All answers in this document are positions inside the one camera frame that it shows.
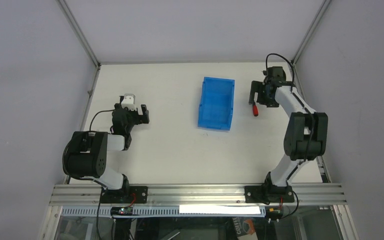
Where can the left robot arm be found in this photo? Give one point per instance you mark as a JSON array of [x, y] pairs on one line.
[[85, 155]]

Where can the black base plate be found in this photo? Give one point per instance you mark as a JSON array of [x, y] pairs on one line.
[[267, 194], [137, 194]]

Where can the small green circuit board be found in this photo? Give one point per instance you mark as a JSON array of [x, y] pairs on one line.
[[121, 211]]

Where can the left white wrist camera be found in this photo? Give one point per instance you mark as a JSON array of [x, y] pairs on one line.
[[127, 102]]

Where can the aluminium mounting rail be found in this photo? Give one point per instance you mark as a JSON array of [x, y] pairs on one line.
[[164, 195]]

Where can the red handled screwdriver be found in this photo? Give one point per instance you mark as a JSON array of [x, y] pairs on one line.
[[255, 110]]

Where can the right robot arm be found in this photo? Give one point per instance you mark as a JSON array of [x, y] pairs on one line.
[[305, 137]]

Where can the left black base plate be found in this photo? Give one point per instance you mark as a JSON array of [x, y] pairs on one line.
[[137, 194]]

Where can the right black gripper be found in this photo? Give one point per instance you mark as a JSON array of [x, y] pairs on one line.
[[258, 93]]

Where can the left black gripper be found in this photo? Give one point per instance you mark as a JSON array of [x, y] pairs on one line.
[[134, 116]]

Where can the coffee labelled box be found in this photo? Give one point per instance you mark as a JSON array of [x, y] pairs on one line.
[[243, 226]]

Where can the blue plastic bin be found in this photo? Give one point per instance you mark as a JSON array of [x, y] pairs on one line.
[[216, 107]]

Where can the white slotted cable duct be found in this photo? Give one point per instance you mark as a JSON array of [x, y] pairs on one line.
[[185, 210]]

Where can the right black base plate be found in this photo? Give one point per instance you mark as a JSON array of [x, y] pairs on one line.
[[267, 194]]

